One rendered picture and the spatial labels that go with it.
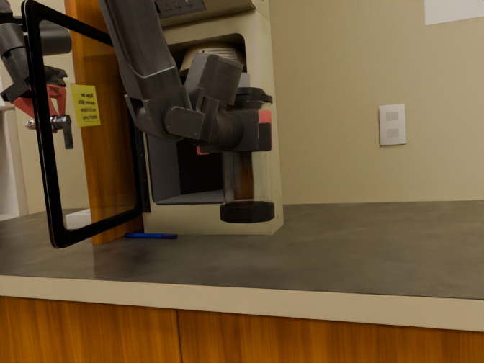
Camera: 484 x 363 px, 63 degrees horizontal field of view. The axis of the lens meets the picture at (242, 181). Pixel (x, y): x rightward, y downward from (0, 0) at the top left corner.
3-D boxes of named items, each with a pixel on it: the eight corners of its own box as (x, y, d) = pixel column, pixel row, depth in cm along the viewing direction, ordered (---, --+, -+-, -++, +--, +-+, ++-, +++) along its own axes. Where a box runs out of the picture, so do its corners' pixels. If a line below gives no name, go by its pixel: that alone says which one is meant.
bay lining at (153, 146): (196, 189, 117) (186, 67, 114) (282, 186, 109) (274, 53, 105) (152, 203, 94) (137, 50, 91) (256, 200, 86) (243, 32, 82)
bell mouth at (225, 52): (198, 81, 107) (196, 60, 107) (261, 72, 101) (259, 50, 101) (165, 71, 90) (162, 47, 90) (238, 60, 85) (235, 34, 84)
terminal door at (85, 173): (143, 215, 94) (125, 41, 90) (55, 252, 64) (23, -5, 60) (140, 215, 94) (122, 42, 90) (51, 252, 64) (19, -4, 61)
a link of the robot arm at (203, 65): (132, 121, 55) (161, 132, 49) (151, 37, 54) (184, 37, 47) (202, 137, 63) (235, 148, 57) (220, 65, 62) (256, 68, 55)
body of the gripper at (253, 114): (202, 115, 69) (182, 109, 62) (258, 110, 65) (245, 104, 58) (204, 153, 69) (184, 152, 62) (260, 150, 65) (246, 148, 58)
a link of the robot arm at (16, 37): (-16, 37, 73) (-12, 18, 69) (22, 34, 78) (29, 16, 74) (1, 70, 73) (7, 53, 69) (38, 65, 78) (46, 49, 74)
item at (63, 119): (75, 148, 68) (72, 114, 67) (67, 148, 65) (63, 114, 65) (65, 149, 68) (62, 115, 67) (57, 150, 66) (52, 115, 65)
